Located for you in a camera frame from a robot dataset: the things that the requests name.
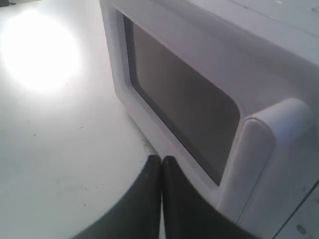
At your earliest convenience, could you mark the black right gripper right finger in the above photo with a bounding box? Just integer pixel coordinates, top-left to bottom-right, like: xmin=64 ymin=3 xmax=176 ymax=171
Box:
xmin=162 ymin=156 xmax=250 ymax=239

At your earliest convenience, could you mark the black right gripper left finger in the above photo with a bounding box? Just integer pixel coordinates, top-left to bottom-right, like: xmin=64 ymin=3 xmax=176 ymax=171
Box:
xmin=75 ymin=155 xmax=161 ymax=239

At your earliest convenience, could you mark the white microwave door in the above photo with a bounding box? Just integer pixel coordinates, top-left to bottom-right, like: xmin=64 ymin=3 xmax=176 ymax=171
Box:
xmin=99 ymin=0 xmax=316 ymax=225

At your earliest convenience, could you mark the white microwave oven body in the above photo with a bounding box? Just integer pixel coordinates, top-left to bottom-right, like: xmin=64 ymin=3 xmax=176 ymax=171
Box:
xmin=109 ymin=0 xmax=319 ymax=239

